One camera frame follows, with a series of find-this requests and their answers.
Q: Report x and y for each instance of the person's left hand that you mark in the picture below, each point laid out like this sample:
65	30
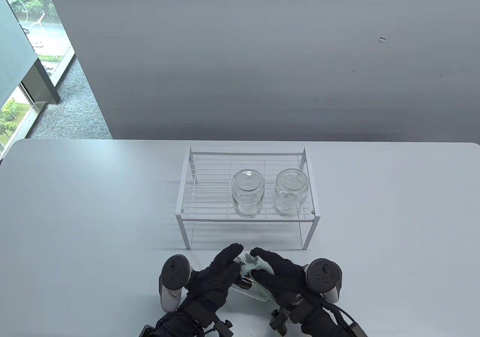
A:
213	280

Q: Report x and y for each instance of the person's right hand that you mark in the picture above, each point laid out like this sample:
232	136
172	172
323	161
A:
288	280

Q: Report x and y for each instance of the clear glass jar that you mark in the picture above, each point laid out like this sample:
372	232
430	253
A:
249	292
290	194
247	196

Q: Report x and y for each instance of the green fish scale cleaning cloth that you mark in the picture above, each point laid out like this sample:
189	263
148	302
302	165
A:
249	267

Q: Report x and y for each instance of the person's right forearm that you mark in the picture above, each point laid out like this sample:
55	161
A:
318	324

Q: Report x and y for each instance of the grey black hand controller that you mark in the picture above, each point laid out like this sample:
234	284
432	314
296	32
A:
324	277
176	271

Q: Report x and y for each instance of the dark grey window column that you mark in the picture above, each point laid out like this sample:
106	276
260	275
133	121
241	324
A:
41	85

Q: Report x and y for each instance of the glass window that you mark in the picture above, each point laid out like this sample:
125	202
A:
48	33

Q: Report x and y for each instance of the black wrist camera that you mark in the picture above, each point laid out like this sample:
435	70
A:
279	321
223	328

